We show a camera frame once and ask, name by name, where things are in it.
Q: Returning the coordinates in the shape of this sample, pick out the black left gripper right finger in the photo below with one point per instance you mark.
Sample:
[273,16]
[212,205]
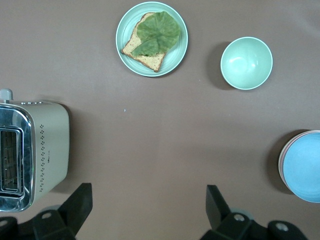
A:
[220,212]

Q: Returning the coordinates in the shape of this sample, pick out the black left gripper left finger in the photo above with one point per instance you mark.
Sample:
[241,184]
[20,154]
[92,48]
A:
[72,212]

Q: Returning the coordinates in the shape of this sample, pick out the pink plate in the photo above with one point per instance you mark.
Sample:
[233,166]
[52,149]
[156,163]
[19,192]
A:
[283,152]

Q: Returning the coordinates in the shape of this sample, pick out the blue plate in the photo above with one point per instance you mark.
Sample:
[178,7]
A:
[305,167]

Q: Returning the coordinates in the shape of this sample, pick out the beige chrome toaster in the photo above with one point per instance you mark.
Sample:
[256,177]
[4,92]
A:
[52,140]

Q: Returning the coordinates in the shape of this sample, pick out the beige plate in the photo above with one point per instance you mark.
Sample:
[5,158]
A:
[279,165]

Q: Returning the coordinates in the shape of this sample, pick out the green bowl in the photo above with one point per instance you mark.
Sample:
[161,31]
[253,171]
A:
[246,65]

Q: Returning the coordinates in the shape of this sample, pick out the green plate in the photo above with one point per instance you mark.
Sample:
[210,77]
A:
[175,57]

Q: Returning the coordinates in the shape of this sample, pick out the toast with lettuce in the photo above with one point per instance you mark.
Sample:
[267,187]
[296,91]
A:
[150,61]

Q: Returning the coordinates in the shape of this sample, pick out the green lettuce leaf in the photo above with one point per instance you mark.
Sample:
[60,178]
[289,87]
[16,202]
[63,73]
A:
[160,32]

